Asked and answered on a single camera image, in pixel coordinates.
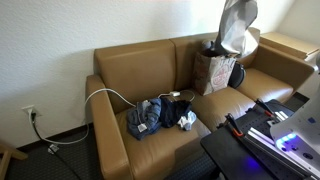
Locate white fabric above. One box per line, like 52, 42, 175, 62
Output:
214, 0, 259, 58

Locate brown paper grocery bag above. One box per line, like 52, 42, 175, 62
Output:
192, 39, 238, 96

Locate blue denim garment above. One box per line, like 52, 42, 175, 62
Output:
126, 98, 163, 141

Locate small white grey cloth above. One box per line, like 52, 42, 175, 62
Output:
176, 110, 198, 132

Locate brown leather sofa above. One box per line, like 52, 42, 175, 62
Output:
84, 27, 320, 180

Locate black oval zip case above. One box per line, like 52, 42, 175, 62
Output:
228, 61, 247, 89

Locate red black clamp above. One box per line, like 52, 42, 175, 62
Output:
224, 113, 244, 138
254, 98, 275, 116

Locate black mounting table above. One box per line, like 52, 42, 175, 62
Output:
199, 98, 320, 180

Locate white plug adapter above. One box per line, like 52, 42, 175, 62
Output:
47, 143, 60, 155

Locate light wooden side table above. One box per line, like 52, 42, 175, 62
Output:
259, 31, 320, 62

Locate wooden chair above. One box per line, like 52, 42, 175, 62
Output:
0, 143, 29, 180

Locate thin white charger cable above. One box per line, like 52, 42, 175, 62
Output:
157, 89, 196, 103

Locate thick white power cable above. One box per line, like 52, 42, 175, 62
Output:
31, 87, 137, 146

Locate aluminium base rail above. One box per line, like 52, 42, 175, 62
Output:
244, 126, 320, 178

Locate black power cord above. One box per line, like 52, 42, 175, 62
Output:
30, 111, 83, 180

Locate white wall outlet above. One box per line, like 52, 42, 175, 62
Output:
21, 105, 39, 118

